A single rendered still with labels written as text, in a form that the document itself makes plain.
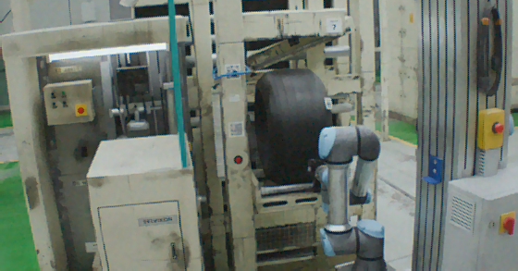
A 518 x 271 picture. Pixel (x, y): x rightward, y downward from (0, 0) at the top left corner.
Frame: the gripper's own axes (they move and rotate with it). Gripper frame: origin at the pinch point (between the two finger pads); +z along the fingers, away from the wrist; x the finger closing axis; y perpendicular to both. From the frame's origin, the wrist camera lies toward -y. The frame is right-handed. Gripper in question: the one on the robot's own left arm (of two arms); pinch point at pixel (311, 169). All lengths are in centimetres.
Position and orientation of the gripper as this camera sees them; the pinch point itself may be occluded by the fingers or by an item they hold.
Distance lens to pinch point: 262.7
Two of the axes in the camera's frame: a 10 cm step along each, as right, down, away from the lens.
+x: -9.8, 0.9, -1.6
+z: -1.7, -0.9, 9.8
